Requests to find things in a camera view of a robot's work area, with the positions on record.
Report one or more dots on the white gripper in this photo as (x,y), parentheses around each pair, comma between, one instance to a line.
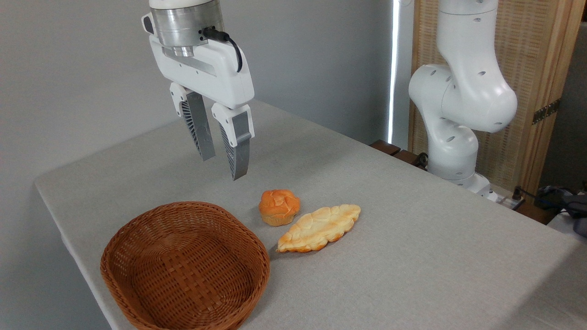
(215,75)

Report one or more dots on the round orange muffin bread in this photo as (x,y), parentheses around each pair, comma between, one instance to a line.
(279,207)

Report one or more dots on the flat leaf-shaped bread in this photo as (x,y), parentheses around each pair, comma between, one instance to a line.
(318,228)

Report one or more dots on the brown wicker basket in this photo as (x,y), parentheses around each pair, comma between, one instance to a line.
(183,270)

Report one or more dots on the dark brown wooden block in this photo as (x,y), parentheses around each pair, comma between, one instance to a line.
(385,147)
(408,158)

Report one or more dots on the white power strip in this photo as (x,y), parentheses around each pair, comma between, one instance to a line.
(506,200)

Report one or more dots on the brown wooden board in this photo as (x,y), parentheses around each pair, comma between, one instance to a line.
(536,213)

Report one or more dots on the wooden rattan folding screen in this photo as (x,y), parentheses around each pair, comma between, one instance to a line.
(536,55)

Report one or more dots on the metal screen hinge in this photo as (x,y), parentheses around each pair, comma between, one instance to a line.
(545,111)

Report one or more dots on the dark grey bag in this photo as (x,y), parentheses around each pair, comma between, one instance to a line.
(571,206)

